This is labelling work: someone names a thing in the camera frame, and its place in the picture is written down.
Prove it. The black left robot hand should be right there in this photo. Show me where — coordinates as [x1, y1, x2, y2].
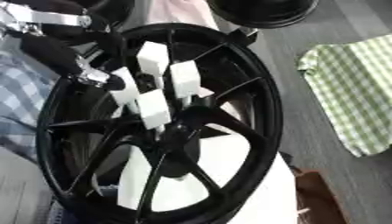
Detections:
[18, 8, 128, 92]

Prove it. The white pin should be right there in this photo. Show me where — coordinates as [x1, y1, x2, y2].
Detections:
[108, 66, 143, 116]
[135, 40, 172, 88]
[135, 88, 173, 136]
[168, 59, 204, 107]

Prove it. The black round wheel rim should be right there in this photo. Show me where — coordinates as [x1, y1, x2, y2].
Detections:
[205, 0, 322, 30]

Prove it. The black spoked wheel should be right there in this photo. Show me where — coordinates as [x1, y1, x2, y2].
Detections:
[35, 22, 285, 224]

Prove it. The green white checked cloth table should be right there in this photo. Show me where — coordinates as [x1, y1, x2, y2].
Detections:
[295, 33, 392, 158]

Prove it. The brown cardboard box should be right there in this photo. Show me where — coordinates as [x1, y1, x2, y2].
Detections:
[292, 168, 351, 224]

